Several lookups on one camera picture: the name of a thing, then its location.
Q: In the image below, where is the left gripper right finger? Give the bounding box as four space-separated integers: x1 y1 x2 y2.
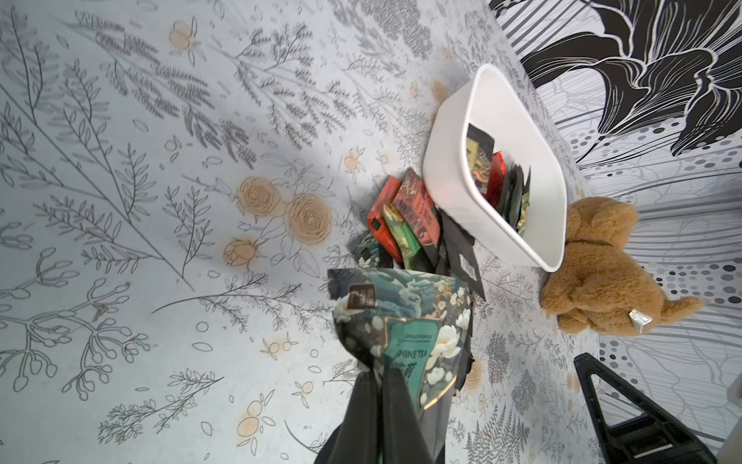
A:
382 367 434 464

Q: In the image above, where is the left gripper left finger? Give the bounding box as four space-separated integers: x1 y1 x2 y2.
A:
315 371 381 464

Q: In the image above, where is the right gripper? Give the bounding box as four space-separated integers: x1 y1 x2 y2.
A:
574 353 717 464

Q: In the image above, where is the yellow green tea bag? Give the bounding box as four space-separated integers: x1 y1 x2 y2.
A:
466 124 495 195

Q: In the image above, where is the green label tea bag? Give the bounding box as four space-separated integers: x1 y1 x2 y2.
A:
515 172 531 236

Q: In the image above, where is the black barcode tea bag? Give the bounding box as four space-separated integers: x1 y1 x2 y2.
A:
440 210 486 300

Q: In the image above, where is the red black tea bag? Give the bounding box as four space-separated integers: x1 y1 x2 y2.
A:
393 168 441 251

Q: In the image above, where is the white storage box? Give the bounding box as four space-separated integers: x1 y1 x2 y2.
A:
422 64 567 273

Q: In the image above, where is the brown teddy bear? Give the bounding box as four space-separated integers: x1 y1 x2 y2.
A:
540 197 703 336

